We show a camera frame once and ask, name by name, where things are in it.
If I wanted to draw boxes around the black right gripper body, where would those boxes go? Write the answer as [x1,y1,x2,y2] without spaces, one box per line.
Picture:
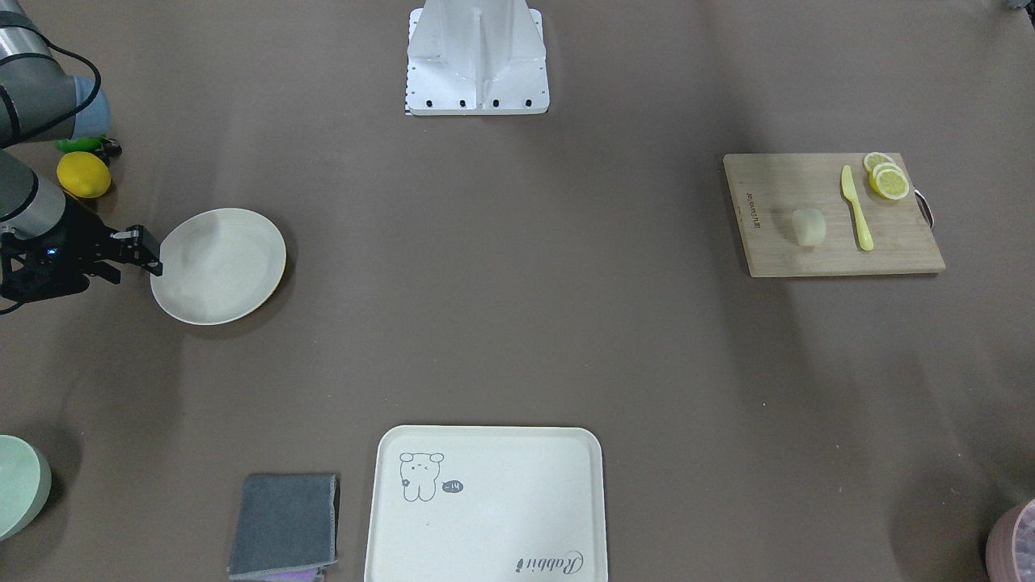
[1,194,121,303]

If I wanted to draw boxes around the white steamed bun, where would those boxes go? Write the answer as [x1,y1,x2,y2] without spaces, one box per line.
[791,209,827,248]

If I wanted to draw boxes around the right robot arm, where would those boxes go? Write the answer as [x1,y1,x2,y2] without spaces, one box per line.
[1,1,162,305]

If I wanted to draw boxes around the cream rabbit tray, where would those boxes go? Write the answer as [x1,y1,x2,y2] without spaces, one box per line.
[365,426,609,581]

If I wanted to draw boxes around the cream round plate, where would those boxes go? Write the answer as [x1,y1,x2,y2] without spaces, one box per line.
[150,209,287,327]

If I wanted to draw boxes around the yellow lemon near plate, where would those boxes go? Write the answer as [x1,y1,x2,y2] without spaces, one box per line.
[56,151,113,200]

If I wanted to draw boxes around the dark cherries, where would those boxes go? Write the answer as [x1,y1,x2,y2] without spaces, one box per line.
[99,137,123,163]

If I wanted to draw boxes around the green lime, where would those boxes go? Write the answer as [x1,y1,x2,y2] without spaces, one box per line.
[54,136,106,154]

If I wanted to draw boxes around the mint green bowl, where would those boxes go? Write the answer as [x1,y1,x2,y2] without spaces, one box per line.
[1,435,52,541]

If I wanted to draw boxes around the grey folded cloth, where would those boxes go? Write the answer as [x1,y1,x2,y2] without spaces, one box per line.
[228,473,339,581]

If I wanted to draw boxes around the wooden cutting board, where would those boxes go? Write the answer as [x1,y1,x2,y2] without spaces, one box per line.
[722,154,946,277]

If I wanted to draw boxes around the yellow plastic knife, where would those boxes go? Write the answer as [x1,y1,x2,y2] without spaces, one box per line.
[839,165,875,253]

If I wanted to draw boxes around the lemon slices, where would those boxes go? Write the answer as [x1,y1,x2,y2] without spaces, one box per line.
[864,151,912,201]

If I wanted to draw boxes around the pink ice bucket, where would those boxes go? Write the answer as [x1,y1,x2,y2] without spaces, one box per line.
[986,500,1034,581]

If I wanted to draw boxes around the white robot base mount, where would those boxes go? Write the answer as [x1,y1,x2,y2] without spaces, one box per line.
[404,1,551,116]

